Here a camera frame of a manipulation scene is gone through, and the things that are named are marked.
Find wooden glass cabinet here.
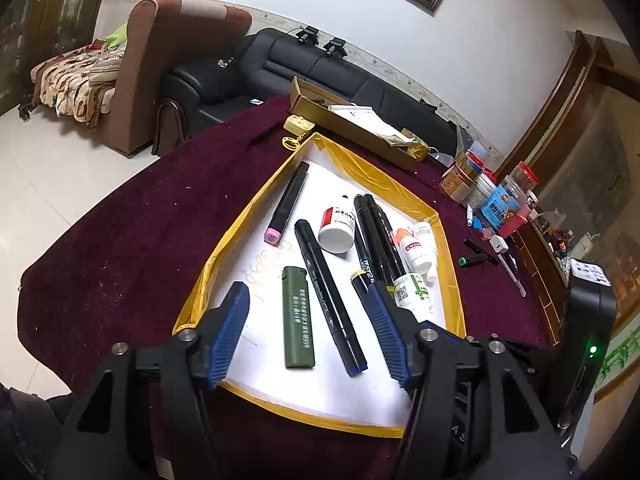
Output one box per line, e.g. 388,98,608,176
497,30,640,403

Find green cloth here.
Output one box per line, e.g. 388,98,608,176
104,22,129,52

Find yellow round box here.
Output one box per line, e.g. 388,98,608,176
283,114,316,135

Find black leather sofa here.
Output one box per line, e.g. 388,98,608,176
162,27,473,158

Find clear jar red lid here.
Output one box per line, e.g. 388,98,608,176
500,161,540,209

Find black marker yellow end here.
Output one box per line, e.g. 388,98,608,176
350,227,374,306

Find gold foil packet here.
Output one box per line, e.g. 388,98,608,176
399,129,432,162

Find dark wooden screen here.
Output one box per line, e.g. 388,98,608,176
0,0,117,117

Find blue snack packet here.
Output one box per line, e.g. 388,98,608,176
479,184,522,229

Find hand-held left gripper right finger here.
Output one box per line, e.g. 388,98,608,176
362,281,573,480

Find small white bottle orange cap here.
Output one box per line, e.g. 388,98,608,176
393,226,427,275

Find black marker blue end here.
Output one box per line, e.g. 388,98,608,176
293,219,369,377

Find white medicine bottle red label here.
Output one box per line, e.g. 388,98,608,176
318,195,357,255

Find cardboard box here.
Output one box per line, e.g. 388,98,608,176
289,76,431,171

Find black pen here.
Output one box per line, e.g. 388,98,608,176
463,237,501,264

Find black marker pink end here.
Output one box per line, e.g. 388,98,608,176
264,161,310,247

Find white label jar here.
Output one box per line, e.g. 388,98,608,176
470,169,501,212

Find white bottle green label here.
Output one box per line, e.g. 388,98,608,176
392,272,437,324

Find maroon tablecloth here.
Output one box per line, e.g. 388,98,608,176
17,95,573,480

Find pink box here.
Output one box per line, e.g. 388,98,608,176
499,211,529,239

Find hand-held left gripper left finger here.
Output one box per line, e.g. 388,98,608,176
47,281,251,480

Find green lighter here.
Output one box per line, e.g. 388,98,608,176
281,265,317,370

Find brown armchair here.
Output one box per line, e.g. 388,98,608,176
102,0,253,158

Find floral blanket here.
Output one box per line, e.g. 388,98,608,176
31,44,124,129

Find white papers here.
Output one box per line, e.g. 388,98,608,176
327,104,403,145

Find white pen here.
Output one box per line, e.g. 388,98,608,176
497,252,528,298

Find white tray yellow rim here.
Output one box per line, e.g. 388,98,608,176
172,131,467,439

